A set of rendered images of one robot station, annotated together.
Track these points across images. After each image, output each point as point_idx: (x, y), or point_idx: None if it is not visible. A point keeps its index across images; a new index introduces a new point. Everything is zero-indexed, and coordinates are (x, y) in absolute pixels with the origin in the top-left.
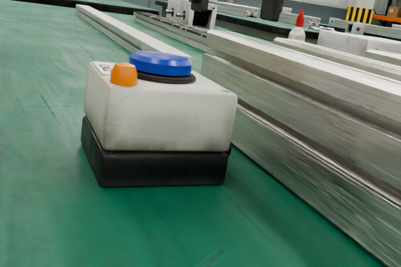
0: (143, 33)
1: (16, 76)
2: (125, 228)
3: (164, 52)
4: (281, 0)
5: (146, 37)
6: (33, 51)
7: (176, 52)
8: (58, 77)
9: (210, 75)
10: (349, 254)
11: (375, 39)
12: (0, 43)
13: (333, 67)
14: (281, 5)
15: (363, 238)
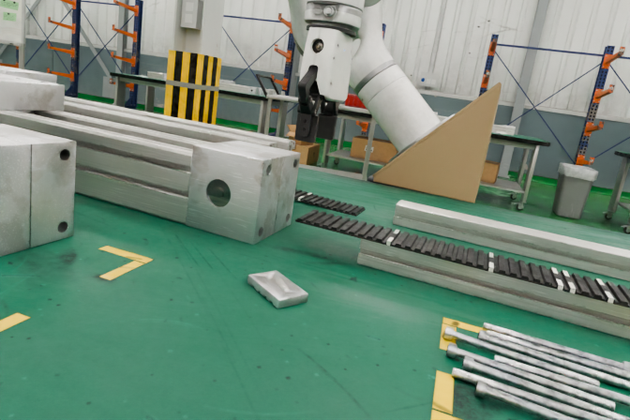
0: (588, 247)
1: (381, 189)
2: None
3: (413, 202)
4: (296, 124)
5: (531, 232)
6: (475, 213)
7: (416, 206)
8: (380, 194)
9: None
10: None
11: (239, 142)
12: (502, 214)
13: (204, 123)
14: (299, 128)
15: None
